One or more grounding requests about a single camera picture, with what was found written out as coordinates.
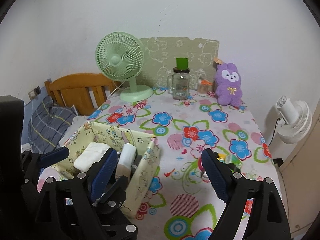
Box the white cloth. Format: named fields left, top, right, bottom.
left=74, top=142, right=110, bottom=172

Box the white garbage bag roll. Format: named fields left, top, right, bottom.
left=115, top=143, right=137, bottom=180

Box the green tissue pack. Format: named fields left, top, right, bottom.
left=218, top=153, right=242, bottom=173

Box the grey plaid pillow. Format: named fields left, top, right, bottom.
left=28, top=96, right=76, bottom=154

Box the beige wardrobe door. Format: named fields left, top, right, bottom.
left=280, top=106, right=319, bottom=238

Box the yellow fabric storage box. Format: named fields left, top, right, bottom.
left=51, top=121, right=161, bottom=219

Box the floral tablecloth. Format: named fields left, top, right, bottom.
left=36, top=87, right=282, bottom=240

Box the white standing fan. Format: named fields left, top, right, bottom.
left=266, top=95, right=312, bottom=146

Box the purple plush bunny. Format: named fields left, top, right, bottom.
left=214, top=58, right=242, bottom=108

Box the cotton swab container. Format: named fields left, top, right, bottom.
left=197, top=78, right=213, bottom=96

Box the green desk fan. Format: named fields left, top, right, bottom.
left=95, top=32, right=153, bottom=102

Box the glass mason jar mug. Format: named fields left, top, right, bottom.
left=167, top=67, right=190, bottom=100

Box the green cup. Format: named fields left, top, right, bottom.
left=176, top=57, right=189, bottom=70

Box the green patterned board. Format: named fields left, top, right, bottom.
left=137, top=37, right=220, bottom=89

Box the wall power outlet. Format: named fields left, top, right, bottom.
left=28, top=86, right=41, bottom=100

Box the black fan cable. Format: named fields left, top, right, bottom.
left=268, top=117, right=279, bottom=145

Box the white fan cable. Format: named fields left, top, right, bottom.
left=108, top=81, right=126, bottom=97

